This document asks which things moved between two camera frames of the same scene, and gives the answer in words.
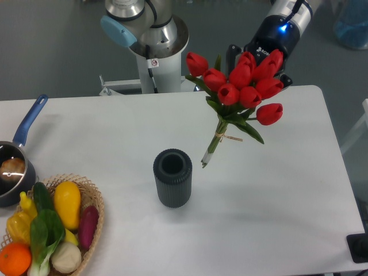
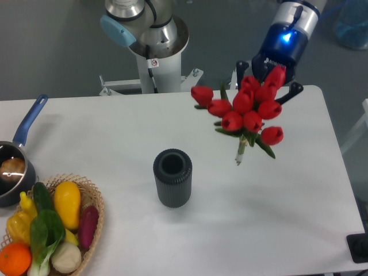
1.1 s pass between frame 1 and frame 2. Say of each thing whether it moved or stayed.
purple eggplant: stayed
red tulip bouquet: moved
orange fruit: stayed
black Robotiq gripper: moved
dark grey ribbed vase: stayed
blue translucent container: stayed
